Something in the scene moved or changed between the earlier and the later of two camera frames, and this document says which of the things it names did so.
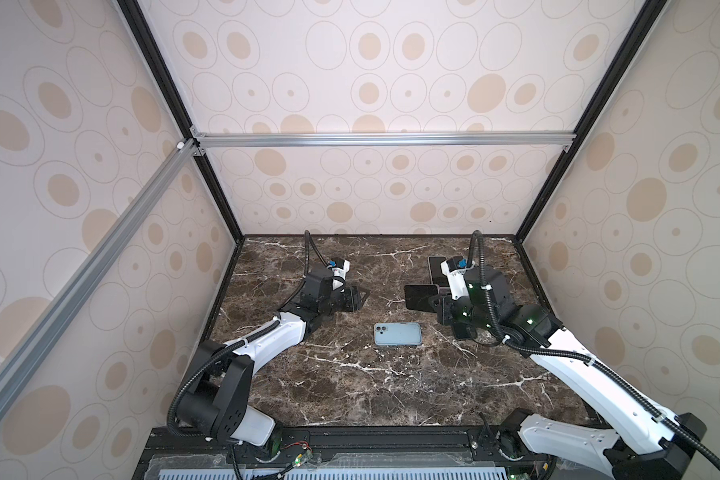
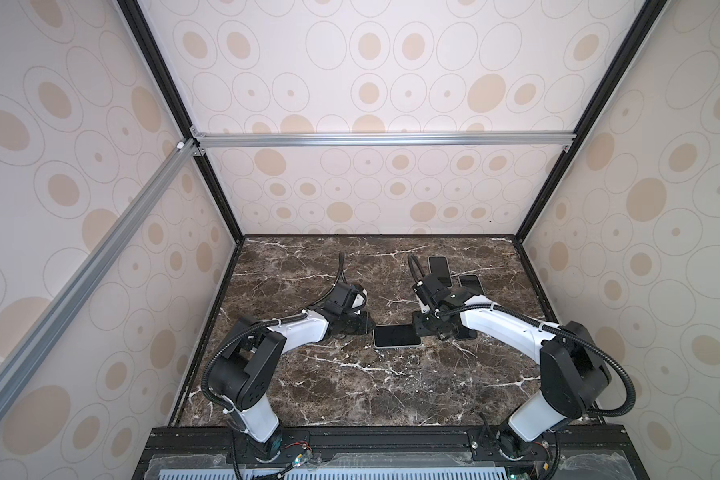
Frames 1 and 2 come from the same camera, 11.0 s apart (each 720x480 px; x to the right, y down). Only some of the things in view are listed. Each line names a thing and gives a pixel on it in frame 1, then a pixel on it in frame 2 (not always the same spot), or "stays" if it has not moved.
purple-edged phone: (417, 296) -> (395, 336)
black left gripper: (350, 295) -> (365, 328)
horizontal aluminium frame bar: (383, 139) stays
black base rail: (400, 452) stays
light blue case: (398, 334) stays
